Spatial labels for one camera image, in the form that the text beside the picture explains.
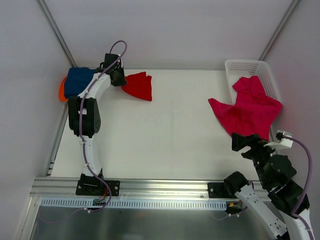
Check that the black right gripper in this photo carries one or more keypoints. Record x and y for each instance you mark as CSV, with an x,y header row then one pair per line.
x,y
251,147

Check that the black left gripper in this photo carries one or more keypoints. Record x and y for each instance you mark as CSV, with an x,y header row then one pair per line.
x,y
119,77

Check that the red t shirt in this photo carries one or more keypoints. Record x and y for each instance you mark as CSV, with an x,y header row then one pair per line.
x,y
139,85

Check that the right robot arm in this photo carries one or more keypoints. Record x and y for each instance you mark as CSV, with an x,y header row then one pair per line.
x,y
275,173

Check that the pink t shirt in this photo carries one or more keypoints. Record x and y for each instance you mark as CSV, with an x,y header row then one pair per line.
x,y
253,111

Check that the blue t shirt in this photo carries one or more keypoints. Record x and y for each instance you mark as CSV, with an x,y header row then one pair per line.
x,y
77,80

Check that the orange t shirt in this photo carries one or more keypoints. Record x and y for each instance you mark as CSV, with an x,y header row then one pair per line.
x,y
61,92

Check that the white perforated plastic basket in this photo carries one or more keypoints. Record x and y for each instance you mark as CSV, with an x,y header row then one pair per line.
x,y
237,68

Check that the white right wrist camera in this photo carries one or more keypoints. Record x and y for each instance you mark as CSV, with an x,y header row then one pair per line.
x,y
283,141

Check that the left aluminium corner post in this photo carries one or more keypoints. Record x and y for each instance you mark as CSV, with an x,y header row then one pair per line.
x,y
56,31

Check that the aluminium corner post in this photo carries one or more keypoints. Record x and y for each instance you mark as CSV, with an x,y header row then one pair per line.
x,y
294,4
56,31

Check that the white slotted cable duct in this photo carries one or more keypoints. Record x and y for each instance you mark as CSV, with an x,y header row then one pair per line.
x,y
118,203

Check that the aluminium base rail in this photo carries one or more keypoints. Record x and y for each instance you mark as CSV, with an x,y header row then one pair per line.
x,y
144,189

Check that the right aluminium corner post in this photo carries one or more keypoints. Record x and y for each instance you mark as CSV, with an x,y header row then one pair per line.
x,y
294,4

